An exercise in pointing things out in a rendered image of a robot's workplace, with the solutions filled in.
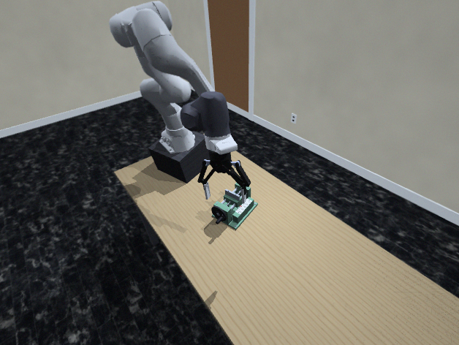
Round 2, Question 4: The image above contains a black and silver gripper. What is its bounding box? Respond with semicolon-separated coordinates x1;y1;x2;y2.
197;150;251;204

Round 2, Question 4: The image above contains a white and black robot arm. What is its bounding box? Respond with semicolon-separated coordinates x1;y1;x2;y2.
109;1;238;155

